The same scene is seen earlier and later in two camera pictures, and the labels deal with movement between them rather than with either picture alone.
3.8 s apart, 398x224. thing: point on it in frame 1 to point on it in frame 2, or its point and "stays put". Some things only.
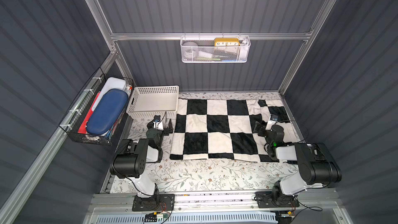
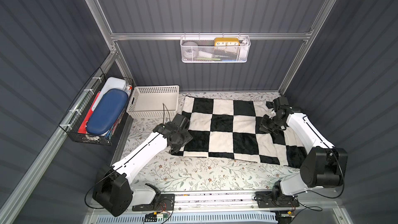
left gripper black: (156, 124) to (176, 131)
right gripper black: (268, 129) to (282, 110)
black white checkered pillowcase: (222, 128) stays put
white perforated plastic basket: (146, 102) stays put
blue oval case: (110, 107) stays put
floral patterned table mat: (187, 175) stays put
